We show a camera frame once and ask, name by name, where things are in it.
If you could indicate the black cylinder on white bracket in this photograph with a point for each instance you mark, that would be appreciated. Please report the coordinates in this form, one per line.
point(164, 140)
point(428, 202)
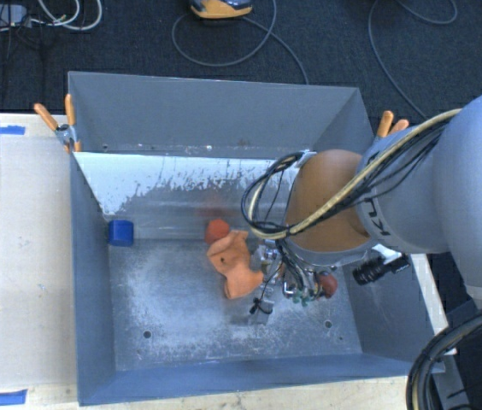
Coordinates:
point(369, 271)

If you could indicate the red-brown faceted ball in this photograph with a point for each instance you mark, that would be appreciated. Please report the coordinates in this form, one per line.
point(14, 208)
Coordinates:
point(216, 230)

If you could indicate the orange soft toy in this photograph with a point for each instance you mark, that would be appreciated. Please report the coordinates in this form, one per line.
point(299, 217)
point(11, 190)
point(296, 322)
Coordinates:
point(234, 267)

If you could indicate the small red-brown ball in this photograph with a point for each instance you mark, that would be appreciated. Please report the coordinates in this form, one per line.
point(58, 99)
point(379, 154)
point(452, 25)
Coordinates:
point(328, 284)

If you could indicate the pale wood flat board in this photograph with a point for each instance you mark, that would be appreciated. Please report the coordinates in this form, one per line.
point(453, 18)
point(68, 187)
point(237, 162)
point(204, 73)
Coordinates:
point(31, 250)

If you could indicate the blue block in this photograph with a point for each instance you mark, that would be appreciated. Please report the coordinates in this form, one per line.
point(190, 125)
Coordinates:
point(120, 233)

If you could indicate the grey metal bin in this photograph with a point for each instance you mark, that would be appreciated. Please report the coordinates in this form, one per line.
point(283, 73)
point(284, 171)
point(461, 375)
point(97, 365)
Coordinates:
point(181, 306)

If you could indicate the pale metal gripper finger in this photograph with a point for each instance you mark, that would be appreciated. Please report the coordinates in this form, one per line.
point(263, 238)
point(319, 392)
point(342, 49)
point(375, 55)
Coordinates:
point(254, 314)
point(266, 312)

